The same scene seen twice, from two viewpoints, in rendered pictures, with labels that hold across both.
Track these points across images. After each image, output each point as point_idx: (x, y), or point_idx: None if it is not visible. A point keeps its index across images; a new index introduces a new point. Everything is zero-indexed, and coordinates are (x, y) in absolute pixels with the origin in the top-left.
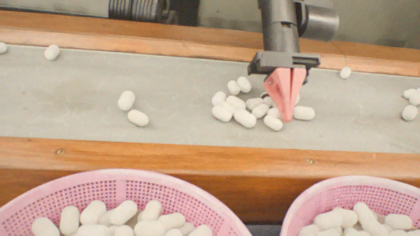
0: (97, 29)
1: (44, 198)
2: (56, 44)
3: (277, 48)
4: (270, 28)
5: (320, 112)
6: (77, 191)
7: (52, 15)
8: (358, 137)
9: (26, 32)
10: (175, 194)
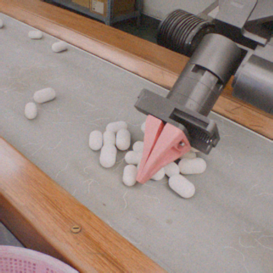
0: (108, 39)
1: None
2: (74, 42)
3: (171, 93)
4: (183, 69)
5: (217, 198)
6: None
7: (95, 22)
8: (218, 255)
9: (63, 29)
10: None
